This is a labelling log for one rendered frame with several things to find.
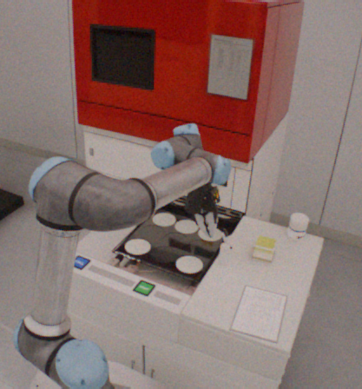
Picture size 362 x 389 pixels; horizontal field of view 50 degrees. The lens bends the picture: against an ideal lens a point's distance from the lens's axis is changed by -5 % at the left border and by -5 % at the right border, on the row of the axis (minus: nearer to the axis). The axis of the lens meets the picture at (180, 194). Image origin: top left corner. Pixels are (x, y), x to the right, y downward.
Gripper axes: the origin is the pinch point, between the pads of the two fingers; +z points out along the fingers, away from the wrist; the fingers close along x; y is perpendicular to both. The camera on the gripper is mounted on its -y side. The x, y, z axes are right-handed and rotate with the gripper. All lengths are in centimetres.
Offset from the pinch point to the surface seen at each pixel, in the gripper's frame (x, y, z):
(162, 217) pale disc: 36, 37, 5
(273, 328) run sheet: -18.7, -12.5, 27.1
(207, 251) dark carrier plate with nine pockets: 13.0, 23.2, 16.7
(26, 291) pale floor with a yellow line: 160, 50, 51
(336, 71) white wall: -39, 185, -32
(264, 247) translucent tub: -12.0, 16.1, 13.3
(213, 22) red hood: -8, 30, -66
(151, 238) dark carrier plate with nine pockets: 35.0, 21.0, 8.2
